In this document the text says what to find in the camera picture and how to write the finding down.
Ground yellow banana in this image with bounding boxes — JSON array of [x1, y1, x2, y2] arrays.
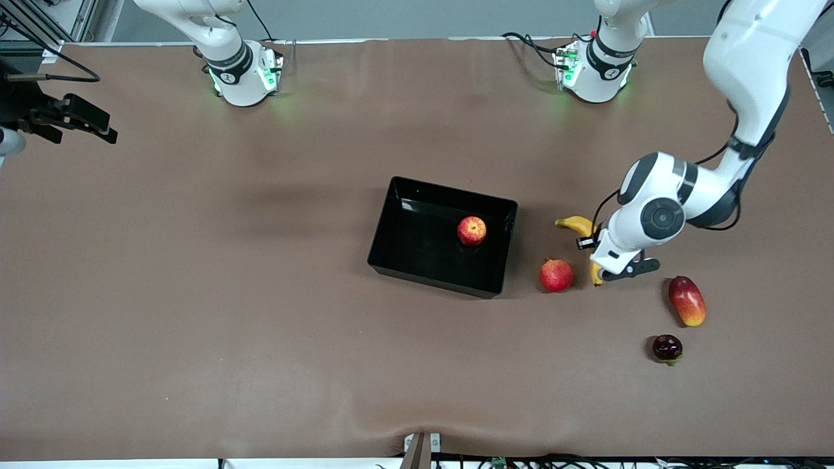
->
[[554, 216, 606, 288]]

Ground red yellow apple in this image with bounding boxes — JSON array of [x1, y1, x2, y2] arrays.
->
[[457, 216, 487, 247]]

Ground black plastic box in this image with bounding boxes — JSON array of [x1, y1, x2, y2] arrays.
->
[[367, 176, 519, 300]]

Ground red pomegranate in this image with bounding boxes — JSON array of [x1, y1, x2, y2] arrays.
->
[[538, 257, 575, 293]]

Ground red yellow mango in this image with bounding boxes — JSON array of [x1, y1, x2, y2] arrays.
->
[[668, 276, 707, 328]]

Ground dark purple mangosteen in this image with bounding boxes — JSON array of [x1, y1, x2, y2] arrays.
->
[[652, 334, 683, 367]]

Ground brown table mat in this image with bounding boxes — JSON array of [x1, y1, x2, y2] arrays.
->
[[0, 36, 834, 462]]

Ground aluminium frame profile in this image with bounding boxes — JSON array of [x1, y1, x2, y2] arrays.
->
[[0, 0, 100, 59]]

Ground black right base cable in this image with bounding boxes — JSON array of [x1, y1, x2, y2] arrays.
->
[[246, 0, 278, 44]]

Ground black base cable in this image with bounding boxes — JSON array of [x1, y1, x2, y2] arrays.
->
[[246, 0, 278, 44], [501, 31, 575, 70]]

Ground black left base cable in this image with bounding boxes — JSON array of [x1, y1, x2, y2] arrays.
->
[[501, 31, 575, 70]]

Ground metal table clamp bracket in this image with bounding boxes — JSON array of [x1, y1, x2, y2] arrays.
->
[[402, 432, 442, 469]]

